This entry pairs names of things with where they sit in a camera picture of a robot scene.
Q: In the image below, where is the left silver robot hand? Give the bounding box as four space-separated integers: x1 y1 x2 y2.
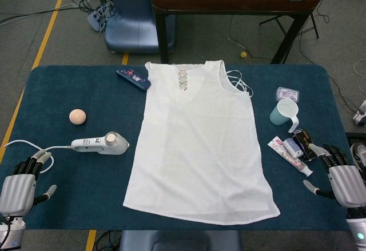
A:
0 149 57 216

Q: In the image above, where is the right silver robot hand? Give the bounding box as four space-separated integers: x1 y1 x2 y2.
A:
303 144 366 209

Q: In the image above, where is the white handheld device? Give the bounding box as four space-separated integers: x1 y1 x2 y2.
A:
70 130 130 156

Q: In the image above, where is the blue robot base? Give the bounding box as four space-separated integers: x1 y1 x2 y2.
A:
104 0 177 55

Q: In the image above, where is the dark blue patterned box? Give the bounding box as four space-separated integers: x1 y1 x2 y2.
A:
115 67 152 93

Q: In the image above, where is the grey sneaker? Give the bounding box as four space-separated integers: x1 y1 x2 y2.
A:
349 142 366 184

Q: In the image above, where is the black gold printed box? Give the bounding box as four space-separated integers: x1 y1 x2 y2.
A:
291 128 319 161

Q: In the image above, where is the small white blue box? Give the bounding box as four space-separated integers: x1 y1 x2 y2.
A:
283 137 304 158

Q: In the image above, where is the grey handheld device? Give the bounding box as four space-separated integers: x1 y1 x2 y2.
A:
352 99 366 127

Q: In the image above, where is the pink white toothpaste tube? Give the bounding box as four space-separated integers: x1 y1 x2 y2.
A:
267 137 314 178

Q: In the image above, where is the peach round ball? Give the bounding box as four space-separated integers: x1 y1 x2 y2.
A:
69 109 87 126

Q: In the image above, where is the light blue cup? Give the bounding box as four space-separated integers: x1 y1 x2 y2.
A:
269 99 300 134

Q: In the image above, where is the clear purple plastic box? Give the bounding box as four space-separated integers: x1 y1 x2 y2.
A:
274 86 302 103

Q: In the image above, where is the blue table cloth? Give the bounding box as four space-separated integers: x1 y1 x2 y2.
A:
0 63 355 232

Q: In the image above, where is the white sleeveless shirt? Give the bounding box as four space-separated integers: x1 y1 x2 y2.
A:
122 59 281 226

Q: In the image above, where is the black metal stand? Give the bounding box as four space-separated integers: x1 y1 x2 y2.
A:
259 13 320 39

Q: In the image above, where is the blue white power strip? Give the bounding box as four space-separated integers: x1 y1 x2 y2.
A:
86 4 116 32

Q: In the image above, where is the brown mahjong table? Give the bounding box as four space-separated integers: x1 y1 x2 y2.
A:
150 0 325 65

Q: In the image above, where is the thin white floor cable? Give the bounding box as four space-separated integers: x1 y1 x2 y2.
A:
227 36 247 51

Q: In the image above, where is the long black floor cable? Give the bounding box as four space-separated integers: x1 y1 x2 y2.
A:
0 3 90 25

